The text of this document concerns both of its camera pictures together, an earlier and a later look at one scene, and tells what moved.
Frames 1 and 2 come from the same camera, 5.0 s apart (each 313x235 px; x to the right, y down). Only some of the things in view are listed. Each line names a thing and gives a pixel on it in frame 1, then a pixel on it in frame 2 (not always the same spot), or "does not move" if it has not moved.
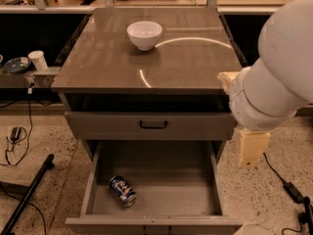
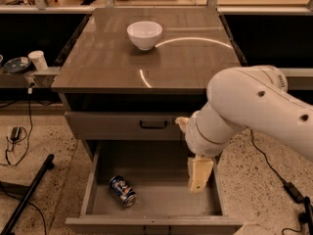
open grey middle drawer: x=178 y=186 does not move
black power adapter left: x=16 y=133 does not move
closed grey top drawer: x=150 y=125 does not move
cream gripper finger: x=227 y=77 -> x=183 y=121
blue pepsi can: x=123 y=191 does not move
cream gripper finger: x=252 y=147 -> x=199 y=170
